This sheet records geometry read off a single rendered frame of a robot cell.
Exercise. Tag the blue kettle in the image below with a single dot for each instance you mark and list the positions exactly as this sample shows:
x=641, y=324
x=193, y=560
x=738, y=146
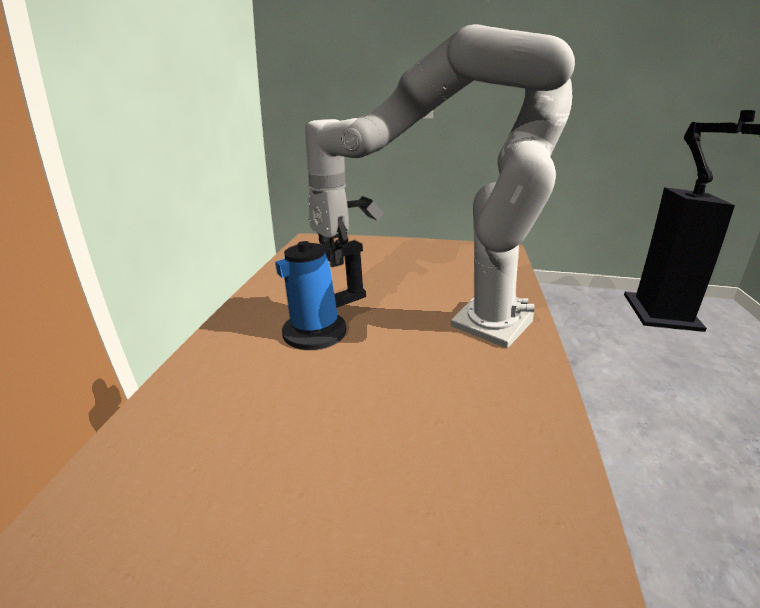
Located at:
x=310, y=294

